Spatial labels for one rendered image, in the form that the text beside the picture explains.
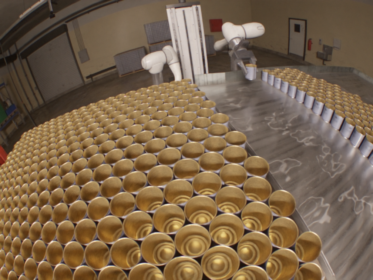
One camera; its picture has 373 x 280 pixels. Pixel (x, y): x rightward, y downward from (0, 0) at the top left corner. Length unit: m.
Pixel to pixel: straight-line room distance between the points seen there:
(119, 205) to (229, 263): 0.31
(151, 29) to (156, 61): 6.01
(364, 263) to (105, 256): 0.73
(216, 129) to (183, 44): 1.34
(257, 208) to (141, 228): 0.29
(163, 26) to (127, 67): 2.42
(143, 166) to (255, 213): 0.35
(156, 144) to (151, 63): 0.92
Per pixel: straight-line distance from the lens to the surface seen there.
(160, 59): 1.37
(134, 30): 8.98
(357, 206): 0.66
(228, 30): 1.07
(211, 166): 0.48
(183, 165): 0.44
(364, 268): 0.63
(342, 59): 7.29
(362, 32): 7.05
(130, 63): 7.39
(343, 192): 0.64
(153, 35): 7.33
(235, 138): 0.53
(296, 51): 8.54
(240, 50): 1.00
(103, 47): 9.23
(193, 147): 0.48
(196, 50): 1.80
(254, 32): 1.11
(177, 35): 1.71
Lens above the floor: 1.49
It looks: 40 degrees down
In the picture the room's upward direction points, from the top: 11 degrees counter-clockwise
